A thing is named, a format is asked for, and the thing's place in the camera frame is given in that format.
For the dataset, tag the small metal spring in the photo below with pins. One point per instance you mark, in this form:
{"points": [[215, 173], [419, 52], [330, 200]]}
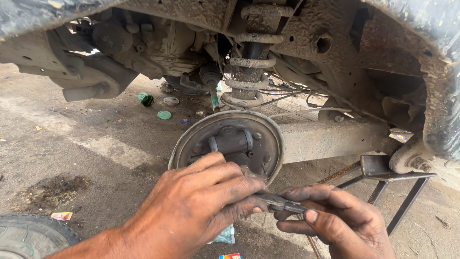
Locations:
{"points": [[203, 113]]}

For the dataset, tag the muddy coil spring strut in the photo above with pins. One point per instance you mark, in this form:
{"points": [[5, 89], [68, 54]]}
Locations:
{"points": [[251, 68]]}

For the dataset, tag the dusty engine gearbox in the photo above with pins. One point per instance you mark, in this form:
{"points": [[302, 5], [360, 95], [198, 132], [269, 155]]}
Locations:
{"points": [[158, 43]]}

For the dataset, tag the grey brake wheel cylinder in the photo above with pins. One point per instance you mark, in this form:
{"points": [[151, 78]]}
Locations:
{"points": [[231, 140]]}

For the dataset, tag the round brake backing plate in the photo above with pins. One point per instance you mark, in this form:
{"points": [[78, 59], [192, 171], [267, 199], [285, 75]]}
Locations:
{"points": [[267, 144]]}

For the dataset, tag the dusty exhaust muffler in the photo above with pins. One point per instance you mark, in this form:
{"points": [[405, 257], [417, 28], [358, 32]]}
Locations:
{"points": [[90, 86]]}

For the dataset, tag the drive shaft with rubber boot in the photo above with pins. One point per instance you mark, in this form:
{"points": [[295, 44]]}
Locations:
{"points": [[212, 81]]}

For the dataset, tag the metal jack stand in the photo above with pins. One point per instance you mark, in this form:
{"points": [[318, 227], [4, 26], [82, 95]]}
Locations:
{"points": [[381, 171]]}

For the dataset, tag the grey round lid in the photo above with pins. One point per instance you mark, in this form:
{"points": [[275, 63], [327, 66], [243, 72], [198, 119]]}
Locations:
{"points": [[171, 101]]}

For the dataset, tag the red yellow wrapper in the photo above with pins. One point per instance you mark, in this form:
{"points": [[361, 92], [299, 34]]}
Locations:
{"points": [[61, 216]]}

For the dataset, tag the person's right hand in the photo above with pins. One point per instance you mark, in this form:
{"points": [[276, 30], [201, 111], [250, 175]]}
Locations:
{"points": [[352, 230]]}

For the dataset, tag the muddy car body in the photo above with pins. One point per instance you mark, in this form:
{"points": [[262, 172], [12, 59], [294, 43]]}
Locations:
{"points": [[395, 54]]}

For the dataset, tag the red blue wrapper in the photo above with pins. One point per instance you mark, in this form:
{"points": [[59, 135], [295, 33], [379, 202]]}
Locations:
{"points": [[230, 256]]}

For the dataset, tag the person's left hand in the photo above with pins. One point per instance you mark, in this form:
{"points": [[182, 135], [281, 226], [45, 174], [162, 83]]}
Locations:
{"points": [[187, 205]]}

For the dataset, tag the teal plastic bag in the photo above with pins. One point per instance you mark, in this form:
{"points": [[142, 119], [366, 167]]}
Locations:
{"points": [[226, 236]]}

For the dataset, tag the grey metal pliers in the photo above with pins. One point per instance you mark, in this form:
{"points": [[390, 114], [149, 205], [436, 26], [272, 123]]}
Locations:
{"points": [[284, 205]]}

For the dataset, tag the muddy rear axle beam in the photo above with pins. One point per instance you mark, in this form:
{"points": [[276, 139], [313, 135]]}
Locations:
{"points": [[330, 138]]}

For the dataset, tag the green plastic cup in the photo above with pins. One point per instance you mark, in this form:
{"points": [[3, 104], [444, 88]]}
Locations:
{"points": [[146, 99]]}

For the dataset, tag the small blue wrapper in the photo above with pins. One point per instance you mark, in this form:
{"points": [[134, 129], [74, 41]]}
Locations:
{"points": [[185, 121]]}

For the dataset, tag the black rubber tire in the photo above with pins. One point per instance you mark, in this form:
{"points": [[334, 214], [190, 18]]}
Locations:
{"points": [[32, 237]]}

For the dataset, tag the green round lid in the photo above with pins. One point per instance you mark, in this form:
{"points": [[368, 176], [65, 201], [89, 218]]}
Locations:
{"points": [[164, 115]]}

